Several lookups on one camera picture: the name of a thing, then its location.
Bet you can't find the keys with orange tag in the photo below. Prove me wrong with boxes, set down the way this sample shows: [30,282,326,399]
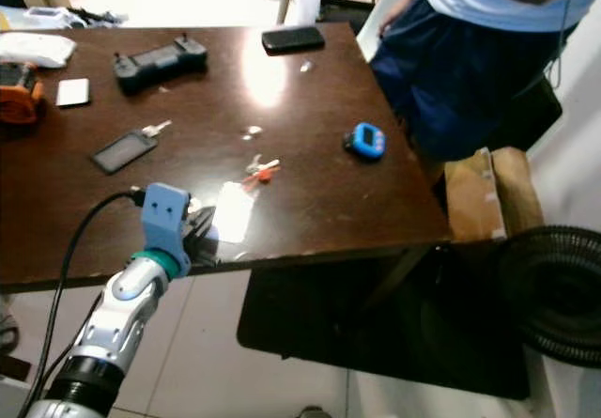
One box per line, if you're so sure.
[240,153,284,190]

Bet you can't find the black card holder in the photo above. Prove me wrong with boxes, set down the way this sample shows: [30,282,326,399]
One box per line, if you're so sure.
[91,131,160,176]

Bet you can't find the silver key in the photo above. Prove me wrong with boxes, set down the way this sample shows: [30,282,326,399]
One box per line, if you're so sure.
[140,119,174,141]

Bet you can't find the black handheld controller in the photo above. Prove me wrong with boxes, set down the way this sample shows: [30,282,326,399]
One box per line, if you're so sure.
[112,34,210,97]

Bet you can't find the white card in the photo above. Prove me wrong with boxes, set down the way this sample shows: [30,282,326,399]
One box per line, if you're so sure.
[55,77,92,109]

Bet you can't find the black phone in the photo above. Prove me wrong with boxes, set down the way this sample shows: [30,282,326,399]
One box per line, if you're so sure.
[260,23,328,57]

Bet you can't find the orange black battery pack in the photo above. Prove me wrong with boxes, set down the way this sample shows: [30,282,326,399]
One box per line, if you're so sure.
[0,60,44,127]

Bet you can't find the white wipes packet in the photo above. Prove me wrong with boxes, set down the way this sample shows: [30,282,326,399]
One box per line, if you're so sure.
[0,32,77,70]

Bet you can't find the brown cardboard box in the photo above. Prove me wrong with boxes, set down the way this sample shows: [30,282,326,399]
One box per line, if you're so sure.
[442,145,547,243]

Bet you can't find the person in blue shorts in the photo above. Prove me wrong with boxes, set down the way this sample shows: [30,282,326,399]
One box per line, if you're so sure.
[365,0,601,163]

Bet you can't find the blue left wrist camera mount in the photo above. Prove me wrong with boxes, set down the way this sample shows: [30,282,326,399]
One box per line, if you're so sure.
[140,182,193,279]

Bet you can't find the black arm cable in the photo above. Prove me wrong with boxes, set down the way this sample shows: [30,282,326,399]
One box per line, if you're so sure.
[17,187,147,418]

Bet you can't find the black corrugated hose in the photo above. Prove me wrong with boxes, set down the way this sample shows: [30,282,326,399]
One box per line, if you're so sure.
[492,224,601,369]

